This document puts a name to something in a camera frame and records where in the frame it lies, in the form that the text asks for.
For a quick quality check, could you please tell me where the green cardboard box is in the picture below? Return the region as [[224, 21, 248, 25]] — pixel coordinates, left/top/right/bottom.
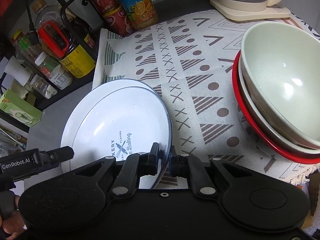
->
[[0, 88, 43, 131]]

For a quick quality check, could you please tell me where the white printed plate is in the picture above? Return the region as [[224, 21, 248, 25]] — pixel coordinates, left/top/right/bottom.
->
[[60, 79, 173, 190]]

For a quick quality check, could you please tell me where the white plastic cup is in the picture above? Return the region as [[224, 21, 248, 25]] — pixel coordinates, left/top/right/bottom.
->
[[5, 56, 32, 86]]

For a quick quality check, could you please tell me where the person's left hand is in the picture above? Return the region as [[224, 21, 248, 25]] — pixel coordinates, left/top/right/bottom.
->
[[0, 195, 27, 240]]

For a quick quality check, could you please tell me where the black metal rack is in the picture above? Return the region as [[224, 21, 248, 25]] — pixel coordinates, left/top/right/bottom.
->
[[0, 0, 108, 105]]

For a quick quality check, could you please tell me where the red framed black tool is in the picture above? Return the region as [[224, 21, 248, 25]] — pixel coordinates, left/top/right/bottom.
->
[[37, 21, 71, 59]]

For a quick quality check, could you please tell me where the small dark sauce bottle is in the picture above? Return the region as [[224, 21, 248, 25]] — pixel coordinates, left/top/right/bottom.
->
[[84, 27, 97, 51]]

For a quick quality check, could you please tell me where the black plug with cable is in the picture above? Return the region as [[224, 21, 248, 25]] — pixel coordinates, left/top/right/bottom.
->
[[15, 0, 38, 47]]

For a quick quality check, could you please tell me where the glass jar with white cap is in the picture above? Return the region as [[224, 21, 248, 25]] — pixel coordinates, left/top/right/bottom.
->
[[34, 52, 61, 77]]

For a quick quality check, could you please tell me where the clear bottle with gold cap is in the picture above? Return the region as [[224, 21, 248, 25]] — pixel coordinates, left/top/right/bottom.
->
[[32, 0, 75, 55]]

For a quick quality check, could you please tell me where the pale green bowl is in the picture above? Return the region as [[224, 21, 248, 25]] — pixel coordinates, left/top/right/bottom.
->
[[241, 21, 320, 151]]

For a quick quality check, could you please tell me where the green label bottle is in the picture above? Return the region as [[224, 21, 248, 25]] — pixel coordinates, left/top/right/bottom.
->
[[10, 29, 38, 56]]

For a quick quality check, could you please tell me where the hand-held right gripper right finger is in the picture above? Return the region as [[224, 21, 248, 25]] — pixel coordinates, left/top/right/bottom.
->
[[169, 148, 250, 197]]

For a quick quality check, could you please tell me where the small glass spice jar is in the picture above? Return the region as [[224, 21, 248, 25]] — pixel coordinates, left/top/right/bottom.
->
[[28, 74, 58, 100]]

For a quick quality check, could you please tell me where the dark bottle with yellow label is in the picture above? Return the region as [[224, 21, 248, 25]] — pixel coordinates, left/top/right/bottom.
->
[[59, 17, 97, 80]]

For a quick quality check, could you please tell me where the red plate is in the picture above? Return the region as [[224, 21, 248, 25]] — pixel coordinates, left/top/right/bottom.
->
[[231, 50, 320, 165]]

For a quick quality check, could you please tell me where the patterned cream table cloth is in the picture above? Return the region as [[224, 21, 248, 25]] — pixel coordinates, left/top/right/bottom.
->
[[92, 9, 320, 188]]

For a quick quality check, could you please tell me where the cream kettle base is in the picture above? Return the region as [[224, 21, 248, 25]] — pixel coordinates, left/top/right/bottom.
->
[[209, 0, 292, 23]]

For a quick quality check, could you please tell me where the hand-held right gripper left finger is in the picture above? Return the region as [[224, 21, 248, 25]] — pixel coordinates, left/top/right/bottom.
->
[[72, 142, 160, 197]]

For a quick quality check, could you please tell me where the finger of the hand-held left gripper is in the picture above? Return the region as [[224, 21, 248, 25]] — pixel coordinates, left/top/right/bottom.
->
[[37, 146, 75, 167]]

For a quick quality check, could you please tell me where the orange juice bottle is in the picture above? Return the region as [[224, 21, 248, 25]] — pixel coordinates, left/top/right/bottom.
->
[[111, 0, 159, 31]]

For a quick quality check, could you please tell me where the white labelled jar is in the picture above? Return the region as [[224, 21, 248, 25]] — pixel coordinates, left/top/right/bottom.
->
[[48, 64, 73, 91]]

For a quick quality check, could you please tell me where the brown bowl with cream rim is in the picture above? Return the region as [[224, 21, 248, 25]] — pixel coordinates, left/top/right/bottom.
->
[[237, 55, 320, 153]]

